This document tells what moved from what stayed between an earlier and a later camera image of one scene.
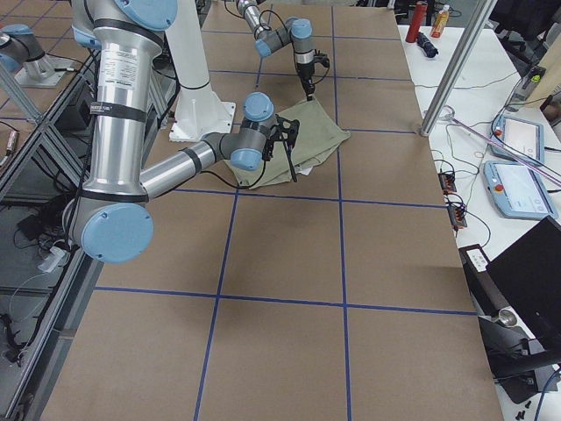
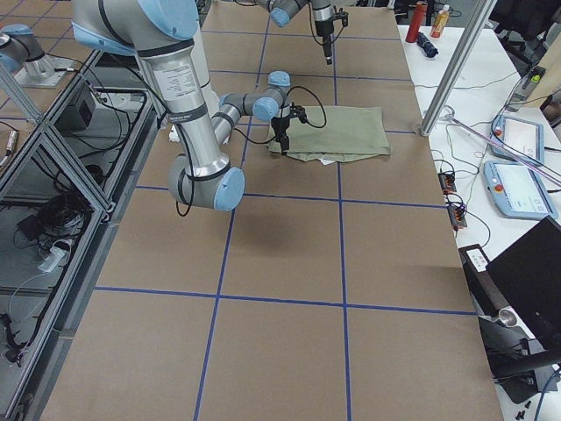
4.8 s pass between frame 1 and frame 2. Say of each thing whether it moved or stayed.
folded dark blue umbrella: stayed
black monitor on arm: stayed
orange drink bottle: stayed
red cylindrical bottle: stayed
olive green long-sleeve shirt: moved
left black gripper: moved
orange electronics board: stayed
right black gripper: moved
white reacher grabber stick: stayed
